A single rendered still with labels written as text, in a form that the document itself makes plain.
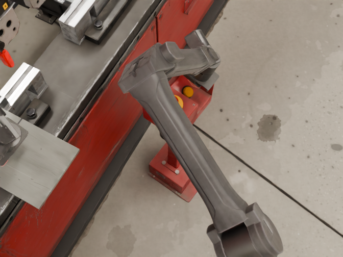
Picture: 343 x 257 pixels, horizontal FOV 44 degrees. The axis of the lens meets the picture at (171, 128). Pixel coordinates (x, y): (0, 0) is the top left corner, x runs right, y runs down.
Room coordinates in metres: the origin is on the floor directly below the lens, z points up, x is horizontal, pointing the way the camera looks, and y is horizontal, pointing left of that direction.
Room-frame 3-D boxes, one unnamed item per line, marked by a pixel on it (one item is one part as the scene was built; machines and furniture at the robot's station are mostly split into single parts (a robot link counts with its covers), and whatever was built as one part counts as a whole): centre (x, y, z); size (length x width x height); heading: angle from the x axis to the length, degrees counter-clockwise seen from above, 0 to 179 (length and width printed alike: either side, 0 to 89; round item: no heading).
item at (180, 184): (0.69, -0.04, 0.06); 0.25 x 0.20 x 0.12; 55
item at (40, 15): (1.67, 0.74, 0.01); 0.12 x 0.12 x 0.03; 62
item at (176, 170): (0.71, -0.02, 0.13); 0.10 x 0.10 x 0.01; 55
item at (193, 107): (0.71, -0.02, 0.75); 0.20 x 0.16 x 0.18; 145
